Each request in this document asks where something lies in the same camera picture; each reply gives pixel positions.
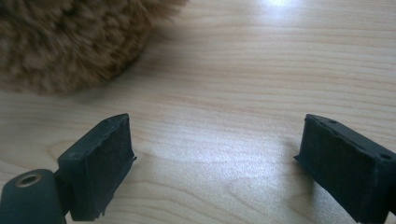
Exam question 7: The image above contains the brown teddy bear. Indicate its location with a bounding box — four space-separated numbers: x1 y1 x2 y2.
0 0 190 96

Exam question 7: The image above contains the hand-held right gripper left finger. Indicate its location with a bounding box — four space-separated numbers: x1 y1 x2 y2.
54 113 137 222

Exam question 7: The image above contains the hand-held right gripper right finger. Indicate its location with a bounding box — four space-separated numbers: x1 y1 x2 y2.
293 113 396 224

